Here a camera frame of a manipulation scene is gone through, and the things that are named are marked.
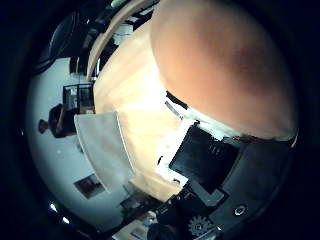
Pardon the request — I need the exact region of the person in dark clothes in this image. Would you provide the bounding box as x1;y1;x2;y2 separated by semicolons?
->
37;103;78;139

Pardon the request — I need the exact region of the dark framed wall picture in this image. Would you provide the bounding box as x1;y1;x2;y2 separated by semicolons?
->
73;173;107;200

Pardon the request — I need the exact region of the black frame shelf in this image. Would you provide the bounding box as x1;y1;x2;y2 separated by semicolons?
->
62;83;96;115

